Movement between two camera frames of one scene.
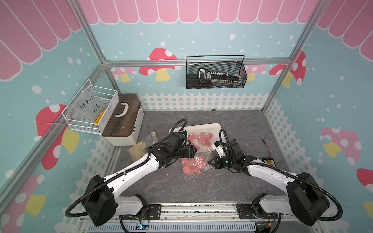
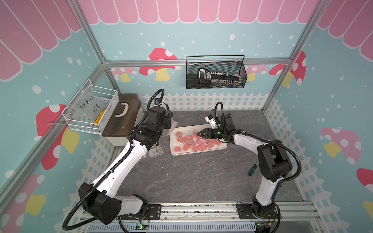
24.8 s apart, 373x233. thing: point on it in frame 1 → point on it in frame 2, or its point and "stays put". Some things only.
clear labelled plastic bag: [85, 106] stays put
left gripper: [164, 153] → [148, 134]
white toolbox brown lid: [124, 127] stays put
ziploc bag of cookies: [202, 162] → [174, 124]
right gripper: [216, 162] → [208, 131]
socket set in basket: [218, 79] stays put
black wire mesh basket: [215, 72] stays put
